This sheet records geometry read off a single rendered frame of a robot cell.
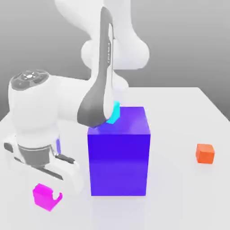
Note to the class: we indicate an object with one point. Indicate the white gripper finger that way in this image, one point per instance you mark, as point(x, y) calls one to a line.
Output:
point(56, 195)

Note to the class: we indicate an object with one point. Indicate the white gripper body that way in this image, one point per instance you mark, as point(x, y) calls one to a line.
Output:
point(71, 177)

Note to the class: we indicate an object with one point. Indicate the small magenta cube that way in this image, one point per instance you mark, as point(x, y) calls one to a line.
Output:
point(43, 197)

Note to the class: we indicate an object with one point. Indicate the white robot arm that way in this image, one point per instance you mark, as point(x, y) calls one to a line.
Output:
point(36, 107)

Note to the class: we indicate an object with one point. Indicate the small cyan cube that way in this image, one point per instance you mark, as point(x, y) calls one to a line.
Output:
point(115, 113)

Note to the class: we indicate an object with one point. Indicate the small orange cube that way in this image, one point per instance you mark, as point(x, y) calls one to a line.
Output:
point(204, 154)

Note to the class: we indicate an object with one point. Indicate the large blue box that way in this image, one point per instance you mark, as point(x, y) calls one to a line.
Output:
point(118, 161)

